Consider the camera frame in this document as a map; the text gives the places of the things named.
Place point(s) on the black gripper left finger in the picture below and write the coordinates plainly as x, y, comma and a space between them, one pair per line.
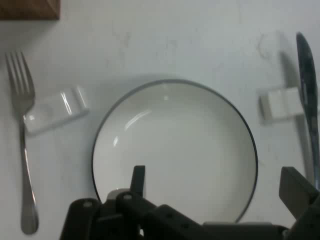
130, 217

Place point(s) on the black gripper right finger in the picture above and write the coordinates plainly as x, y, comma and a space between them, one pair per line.
305, 200

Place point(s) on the white plate with black rim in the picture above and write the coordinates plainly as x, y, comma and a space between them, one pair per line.
175, 137

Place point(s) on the white ceramic cutlery rest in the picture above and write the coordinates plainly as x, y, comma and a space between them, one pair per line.
280, 105
55, 112

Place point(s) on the silver metal table knife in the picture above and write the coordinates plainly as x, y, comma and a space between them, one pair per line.
306, 75

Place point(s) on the silver metal fork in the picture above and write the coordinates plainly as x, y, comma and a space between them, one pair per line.
21, 100

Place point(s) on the brown wooden drawer cabinet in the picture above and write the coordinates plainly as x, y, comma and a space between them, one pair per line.
27, 8

